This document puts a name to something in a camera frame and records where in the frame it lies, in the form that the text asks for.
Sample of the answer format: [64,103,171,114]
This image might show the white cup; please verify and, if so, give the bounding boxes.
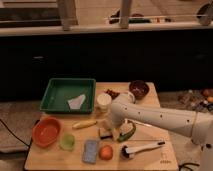
[97,93,112,112]

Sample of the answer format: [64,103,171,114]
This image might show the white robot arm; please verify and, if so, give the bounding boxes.
[106,91,213,171]

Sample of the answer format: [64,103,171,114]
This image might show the brown dried chili cluster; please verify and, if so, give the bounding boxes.
[105,89,120,99]

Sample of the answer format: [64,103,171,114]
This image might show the white handled brush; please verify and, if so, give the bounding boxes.
[121,141,165,158]

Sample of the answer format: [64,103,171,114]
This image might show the yellow banana toy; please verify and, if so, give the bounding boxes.
[72,120,97,129]

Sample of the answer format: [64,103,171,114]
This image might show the dark red bowl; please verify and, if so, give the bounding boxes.
[129,80,149,100]

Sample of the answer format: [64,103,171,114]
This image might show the blue sponge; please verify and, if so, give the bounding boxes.
[82,140,99,164]

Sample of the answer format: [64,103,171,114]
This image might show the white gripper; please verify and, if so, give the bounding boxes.
[101,119,134,142]

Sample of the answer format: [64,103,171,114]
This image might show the green cucumber toy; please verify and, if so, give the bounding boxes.
[117,121,136,143]

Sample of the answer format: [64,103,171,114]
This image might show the small green cup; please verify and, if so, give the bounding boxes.
[59,134,75,151]

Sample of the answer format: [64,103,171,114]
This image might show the orange fruit toy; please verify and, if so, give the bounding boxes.
[99,145,113,160]

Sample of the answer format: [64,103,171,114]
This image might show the green plastic tray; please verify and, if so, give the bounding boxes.
[40,78,96,114]

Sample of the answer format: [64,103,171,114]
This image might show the wooden board eraser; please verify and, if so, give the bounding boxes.
[99,127,112,139]

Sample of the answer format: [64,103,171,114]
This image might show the black cable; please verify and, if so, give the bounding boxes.
[0,116,32,148]

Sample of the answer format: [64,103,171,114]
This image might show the white cloth piece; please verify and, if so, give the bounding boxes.
[68,94,86,110]

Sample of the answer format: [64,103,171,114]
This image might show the wooden board table top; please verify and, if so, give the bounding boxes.
[24,81,180,171]

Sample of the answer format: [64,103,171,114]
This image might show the orange plastic bowl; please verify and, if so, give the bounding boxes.
[32,117,61,148]

